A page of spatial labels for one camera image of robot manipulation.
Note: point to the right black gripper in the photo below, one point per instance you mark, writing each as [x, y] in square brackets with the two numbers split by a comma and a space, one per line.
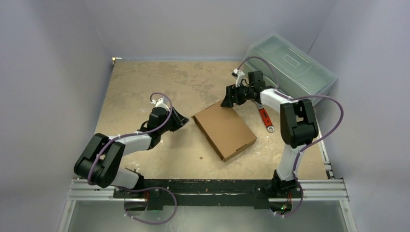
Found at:
[235, 95]

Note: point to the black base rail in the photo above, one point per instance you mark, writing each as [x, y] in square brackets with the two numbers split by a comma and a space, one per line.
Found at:
[199, 192]

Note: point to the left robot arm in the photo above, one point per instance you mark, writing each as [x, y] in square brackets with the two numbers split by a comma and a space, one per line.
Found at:
[100, 161]

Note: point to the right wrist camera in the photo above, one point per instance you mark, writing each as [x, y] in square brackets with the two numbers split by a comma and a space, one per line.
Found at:
[239, 76]

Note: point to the brown cardboard box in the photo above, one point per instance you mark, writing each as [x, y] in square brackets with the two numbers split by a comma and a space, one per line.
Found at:
[225, 130]

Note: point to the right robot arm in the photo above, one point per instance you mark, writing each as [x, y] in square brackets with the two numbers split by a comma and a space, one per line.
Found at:
[298, 127]

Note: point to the red handled adjustable wrench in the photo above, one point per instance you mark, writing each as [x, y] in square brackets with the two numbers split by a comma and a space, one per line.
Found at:
[265, 117]

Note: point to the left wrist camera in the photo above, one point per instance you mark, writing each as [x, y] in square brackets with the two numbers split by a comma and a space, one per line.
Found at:
[161, 102]

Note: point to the aluminium frame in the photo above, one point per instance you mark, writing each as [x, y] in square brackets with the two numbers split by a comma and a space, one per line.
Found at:
[323, 207]

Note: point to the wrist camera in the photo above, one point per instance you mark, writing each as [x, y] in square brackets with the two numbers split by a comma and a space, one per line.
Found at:
[161, 102]
[239, 76]

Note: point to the translucent green plastic toolbox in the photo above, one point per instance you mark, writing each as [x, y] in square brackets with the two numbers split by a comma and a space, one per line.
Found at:
[285, 65]

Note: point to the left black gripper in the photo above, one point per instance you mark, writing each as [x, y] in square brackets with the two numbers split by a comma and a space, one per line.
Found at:
[179, 120]

